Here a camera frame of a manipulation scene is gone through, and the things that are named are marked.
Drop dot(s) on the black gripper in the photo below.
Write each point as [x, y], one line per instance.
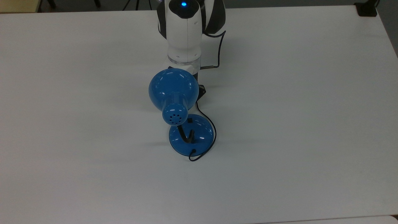
[201, 91]

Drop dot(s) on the black tripod legs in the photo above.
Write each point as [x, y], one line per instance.
[136, 3]

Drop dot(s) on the yellowish wooden furniture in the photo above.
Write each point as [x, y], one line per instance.
[18, 5]

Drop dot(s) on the blue desk lamp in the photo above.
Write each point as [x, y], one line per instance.
[174, 90]

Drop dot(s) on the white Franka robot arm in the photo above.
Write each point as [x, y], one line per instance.
[185, 34]

